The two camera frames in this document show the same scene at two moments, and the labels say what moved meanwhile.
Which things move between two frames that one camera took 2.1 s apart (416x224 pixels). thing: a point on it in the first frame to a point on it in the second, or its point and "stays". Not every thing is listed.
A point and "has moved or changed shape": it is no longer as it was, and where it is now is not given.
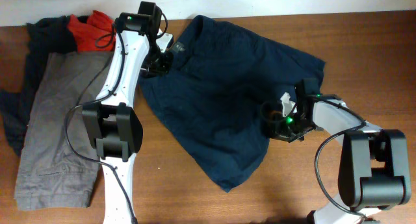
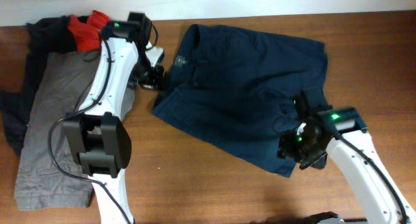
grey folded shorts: [58, 164] stays
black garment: [47, 35] stays
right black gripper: [279, 132] to [285, 147]
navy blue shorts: [210, 99] has moved or changed shape
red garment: [96, 34] stays
